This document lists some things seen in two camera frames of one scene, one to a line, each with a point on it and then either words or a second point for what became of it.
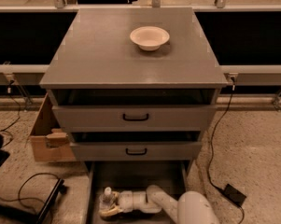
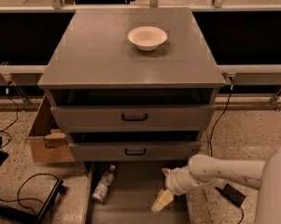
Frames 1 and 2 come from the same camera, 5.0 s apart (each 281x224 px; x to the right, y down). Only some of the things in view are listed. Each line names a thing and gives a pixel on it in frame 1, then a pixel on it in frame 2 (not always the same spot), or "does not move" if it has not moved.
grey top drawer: (138, 118) does not move
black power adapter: (233, 195) does not move
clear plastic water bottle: (105, 199) to (104, 184)
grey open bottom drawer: (133, 175) does not move
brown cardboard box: (49, 142) does not move
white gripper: (126, 201) to (172, 180)
